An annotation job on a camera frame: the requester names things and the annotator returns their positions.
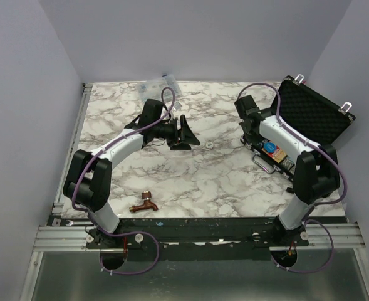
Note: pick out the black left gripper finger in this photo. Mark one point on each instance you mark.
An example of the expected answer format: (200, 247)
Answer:
(180, 147)
(187, 137)

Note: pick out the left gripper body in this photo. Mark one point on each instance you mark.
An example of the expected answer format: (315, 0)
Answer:
(169, 130)

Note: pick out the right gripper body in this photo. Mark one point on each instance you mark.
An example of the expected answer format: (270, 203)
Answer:
(250, 137)

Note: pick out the blue small blind button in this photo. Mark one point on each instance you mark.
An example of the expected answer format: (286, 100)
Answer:
(270, 147)

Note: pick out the red playing card deck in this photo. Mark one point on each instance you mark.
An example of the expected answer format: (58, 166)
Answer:
(278, 156)

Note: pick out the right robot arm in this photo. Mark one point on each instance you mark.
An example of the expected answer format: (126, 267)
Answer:
(315, 176)

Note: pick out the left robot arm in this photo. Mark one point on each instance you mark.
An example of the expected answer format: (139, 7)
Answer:
(89, 178)

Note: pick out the clear plastic organizer box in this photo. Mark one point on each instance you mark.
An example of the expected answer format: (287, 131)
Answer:
(152, 89)

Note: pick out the brown faucet tap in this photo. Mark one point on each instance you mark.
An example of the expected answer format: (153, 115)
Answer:
(147, 204)

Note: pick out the black poker chip case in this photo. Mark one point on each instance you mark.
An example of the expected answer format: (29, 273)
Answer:
(308, 112)

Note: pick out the silver wrench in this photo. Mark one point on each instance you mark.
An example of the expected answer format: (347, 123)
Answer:
(78, 223)

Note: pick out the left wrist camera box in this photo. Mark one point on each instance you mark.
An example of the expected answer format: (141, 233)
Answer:
(177, 106)

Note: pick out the black mounting rail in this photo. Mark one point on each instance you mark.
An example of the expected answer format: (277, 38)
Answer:
(193, 239)

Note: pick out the aluminium frame rail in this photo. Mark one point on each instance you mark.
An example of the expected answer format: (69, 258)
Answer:
(75, 138)

